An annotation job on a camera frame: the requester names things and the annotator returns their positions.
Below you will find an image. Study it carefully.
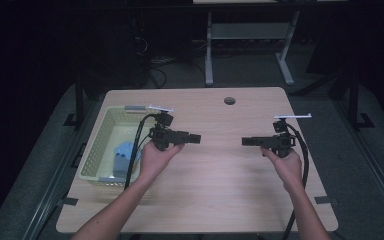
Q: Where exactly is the white metal stand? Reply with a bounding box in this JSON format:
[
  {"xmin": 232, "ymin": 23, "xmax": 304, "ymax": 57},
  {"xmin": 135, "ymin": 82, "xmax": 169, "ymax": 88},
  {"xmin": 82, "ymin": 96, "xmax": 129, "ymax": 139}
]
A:
[{"xmin": 204, "ymin": 9, "xmax": 302, "ymax": 88}]

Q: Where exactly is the grey metal rail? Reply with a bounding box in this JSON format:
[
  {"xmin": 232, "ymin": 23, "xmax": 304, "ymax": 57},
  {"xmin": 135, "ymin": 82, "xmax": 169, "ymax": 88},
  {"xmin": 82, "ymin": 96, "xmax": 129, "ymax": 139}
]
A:
[
  {"xmin": 332, "ymin": 98, "xmax": 384, "ymax": 232},
  {"xmin": 22, "ymin": 99, "xmax": 98, "ymax": 240}
]

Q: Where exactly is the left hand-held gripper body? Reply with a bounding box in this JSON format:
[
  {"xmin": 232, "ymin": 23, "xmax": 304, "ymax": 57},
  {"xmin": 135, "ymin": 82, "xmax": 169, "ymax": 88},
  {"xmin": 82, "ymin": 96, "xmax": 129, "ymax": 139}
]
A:
[{"xmin": 147, "ymin": 104, "xmax": 182, "ymax": 152}]

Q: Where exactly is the black stand leg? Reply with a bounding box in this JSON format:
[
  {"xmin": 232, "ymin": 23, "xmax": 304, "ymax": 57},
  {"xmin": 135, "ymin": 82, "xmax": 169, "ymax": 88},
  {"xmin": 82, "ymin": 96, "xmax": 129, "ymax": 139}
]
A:
[
  {"xmin": 345, "ymin": 71, "xmax": 376, "ymax": 132},
  {"xmin": 63, "ymin": 71, "xmax": 85, "ymax": 130}
]

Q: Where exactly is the person's right hand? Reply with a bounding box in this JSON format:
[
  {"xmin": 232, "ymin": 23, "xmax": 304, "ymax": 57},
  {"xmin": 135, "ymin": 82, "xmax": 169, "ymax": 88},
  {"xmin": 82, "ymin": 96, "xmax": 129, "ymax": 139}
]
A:
[{"xmin": 260, "ymin": 146, "xmax": 305, "ymax": 194}]

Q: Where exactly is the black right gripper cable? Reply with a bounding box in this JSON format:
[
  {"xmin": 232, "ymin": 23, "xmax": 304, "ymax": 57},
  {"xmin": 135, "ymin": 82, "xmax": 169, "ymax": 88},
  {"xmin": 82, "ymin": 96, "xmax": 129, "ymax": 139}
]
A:
[{"xmin": 281, "ymin": 122, "xmax": 312, "ymax": 240}]

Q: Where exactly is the bundle of floor cables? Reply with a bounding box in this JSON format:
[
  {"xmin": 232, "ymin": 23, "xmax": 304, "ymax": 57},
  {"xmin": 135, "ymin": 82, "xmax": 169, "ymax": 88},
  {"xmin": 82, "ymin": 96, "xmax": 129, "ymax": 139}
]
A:
[{"xmin": 131, "ymin": 34, "xmax": 208, "ymax": 89}]

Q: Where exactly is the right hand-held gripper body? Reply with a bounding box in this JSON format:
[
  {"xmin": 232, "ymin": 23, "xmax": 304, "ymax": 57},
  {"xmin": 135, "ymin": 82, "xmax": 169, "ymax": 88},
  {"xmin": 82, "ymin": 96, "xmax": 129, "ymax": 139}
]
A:
[{"xmin": 261, "ymin": 113, "xmax": 313, "ymax": 159}]

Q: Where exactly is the pale yellow plastic basket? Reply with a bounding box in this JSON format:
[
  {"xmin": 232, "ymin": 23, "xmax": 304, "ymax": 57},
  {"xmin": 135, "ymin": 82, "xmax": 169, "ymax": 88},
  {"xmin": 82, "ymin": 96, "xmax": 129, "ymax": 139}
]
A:
[{"xmin": 78, "ymin": 105, "xmax": 164, "ymax": 187}]

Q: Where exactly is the person's left hand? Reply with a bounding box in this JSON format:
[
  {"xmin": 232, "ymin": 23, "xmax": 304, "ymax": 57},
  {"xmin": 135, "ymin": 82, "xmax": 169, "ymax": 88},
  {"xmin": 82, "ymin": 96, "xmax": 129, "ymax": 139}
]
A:
[{"xmin": 138, "ymin": 139, "xmax": 185, "ymax": 184}]

